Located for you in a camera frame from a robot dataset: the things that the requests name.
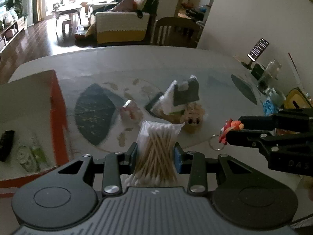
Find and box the bag of cotton swabs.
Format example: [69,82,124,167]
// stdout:
[123,120,185,187]

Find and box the dark wooden chair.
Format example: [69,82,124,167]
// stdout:
[152,17,200,48]

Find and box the small stool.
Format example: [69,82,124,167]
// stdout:
[62,19,73,33]

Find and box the yellow container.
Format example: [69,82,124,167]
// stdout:
[283,88,312,109]

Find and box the white mug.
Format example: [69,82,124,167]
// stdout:
[265,88,286,107]

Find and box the cream and yellow sofa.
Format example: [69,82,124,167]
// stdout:
[84,0,158,45]

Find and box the wooden coffee table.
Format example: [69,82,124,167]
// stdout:
[51,3,82,30]

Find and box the blue cloth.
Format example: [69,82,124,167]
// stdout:
[262,97,279,116]

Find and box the glass jar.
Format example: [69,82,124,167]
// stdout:
[257,60,282,94]

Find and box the smartphone on stand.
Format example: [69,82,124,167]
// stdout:
[241,38,270,70]

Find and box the white tissue pack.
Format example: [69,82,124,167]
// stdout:
[145,75,200,117]

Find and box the red orange keychain toy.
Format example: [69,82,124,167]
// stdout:
[208,119,244,151]

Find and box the wooden tv cabinet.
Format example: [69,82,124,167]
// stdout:
[0,16,26,53]

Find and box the brown fluffy doll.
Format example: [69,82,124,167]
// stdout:
[180,102,205,126]

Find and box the orange and white cardboard box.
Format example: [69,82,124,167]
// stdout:
[1,70,69,198]

